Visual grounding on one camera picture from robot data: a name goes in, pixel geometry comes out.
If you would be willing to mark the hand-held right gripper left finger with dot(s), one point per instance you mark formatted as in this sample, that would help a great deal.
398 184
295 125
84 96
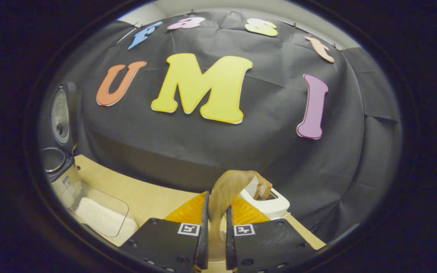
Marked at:
165 246

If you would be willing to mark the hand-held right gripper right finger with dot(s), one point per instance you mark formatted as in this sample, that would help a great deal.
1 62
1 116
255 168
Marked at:
268 246

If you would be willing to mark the wooden spoon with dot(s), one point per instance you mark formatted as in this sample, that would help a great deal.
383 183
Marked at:
226 189

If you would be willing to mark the white rice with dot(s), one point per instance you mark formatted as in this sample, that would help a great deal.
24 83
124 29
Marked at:
101 218

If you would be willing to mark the toasted bread slice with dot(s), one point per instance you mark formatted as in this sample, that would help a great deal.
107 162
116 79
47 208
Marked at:
262 187

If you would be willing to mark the white toaster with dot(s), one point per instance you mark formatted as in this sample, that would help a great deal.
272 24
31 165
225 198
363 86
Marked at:
271 206

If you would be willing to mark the grey rice cooker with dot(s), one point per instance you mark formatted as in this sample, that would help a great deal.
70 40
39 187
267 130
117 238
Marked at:
61 113

